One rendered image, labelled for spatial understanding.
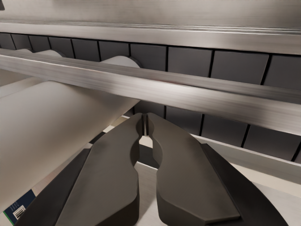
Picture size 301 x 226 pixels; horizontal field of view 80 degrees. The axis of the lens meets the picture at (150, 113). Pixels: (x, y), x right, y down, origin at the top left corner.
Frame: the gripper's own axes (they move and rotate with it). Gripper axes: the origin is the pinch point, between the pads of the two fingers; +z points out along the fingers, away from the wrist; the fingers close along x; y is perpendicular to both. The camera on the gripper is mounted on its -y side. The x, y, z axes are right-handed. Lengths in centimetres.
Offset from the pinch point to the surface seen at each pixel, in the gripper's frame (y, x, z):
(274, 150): 3.8, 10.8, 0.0
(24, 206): 29.4, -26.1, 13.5
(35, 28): -4.6, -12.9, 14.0
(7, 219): 29.3, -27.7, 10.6
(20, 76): -1.1, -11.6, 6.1
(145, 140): 4.0, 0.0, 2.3
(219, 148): 3.5, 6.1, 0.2
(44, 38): -3.5, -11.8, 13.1
